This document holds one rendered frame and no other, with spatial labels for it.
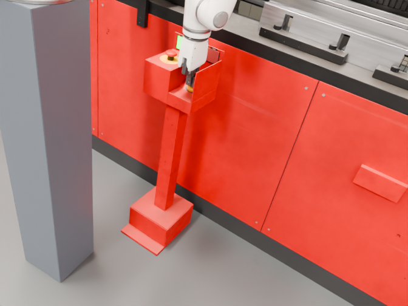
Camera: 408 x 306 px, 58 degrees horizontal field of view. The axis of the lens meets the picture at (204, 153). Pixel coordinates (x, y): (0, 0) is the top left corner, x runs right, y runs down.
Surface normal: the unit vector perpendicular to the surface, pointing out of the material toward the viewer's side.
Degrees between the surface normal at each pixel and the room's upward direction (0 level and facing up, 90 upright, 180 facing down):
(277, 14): 90
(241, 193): 90
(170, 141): 90
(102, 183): 0
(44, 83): 90
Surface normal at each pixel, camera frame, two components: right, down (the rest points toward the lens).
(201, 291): 0.17, -0.79
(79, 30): 0.87, 0.40
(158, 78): -0.54, 0.43
